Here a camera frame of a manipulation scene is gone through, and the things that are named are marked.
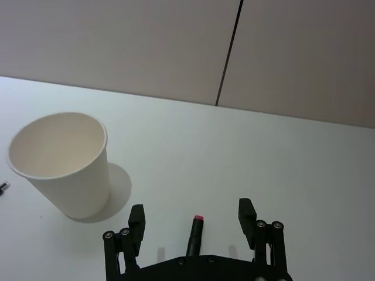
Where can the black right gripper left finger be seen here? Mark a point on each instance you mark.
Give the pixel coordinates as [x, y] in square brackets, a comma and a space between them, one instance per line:
[136, 225]

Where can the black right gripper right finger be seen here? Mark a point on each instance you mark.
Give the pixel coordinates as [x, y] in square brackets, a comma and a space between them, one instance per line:
[248, 222]

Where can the black marker with red end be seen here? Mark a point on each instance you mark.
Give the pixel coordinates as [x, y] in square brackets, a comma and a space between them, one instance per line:
[195, 237]

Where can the white paper cup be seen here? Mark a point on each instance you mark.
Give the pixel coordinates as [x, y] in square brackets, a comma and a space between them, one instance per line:
[79, 187]

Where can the small black clip piece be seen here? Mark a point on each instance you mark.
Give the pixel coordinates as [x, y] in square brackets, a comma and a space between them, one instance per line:
[4, 187]

